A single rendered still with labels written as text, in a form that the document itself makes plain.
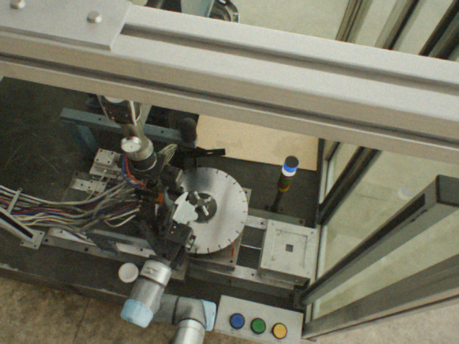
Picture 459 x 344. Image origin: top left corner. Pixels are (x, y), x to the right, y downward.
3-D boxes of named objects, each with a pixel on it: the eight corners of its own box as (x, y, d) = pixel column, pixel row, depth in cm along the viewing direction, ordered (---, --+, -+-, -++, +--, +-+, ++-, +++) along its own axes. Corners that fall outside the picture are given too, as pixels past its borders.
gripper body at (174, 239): (197, 234, 107) (179, 274, 102) (171, 225, 109) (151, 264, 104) (192, 224, 100) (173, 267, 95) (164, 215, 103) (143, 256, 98)
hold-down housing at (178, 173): (188, 193, 124) (183, 164, 106) (181, 206, 122) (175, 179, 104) (172, 187, 125) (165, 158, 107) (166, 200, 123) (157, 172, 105)
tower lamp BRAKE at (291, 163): (298, 161, 125) (299, 157, 122) (296, 173, 123) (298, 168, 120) (284, 158, 125) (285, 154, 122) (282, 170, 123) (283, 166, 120)
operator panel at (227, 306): (295, 318, 139) (303, 313, 125) (291, 350, 134) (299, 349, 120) (220, 301, 141) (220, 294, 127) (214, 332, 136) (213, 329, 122)
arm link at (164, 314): (174, 327, 108) (170, 323, 98) (136, 320, 108) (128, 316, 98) (179, 298, 111) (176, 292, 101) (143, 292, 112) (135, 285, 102)
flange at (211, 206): (188, 224, 132) (188, 222, 130) (184, 196, 137) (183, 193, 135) (219, 219, 134) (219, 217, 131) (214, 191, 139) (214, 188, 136)
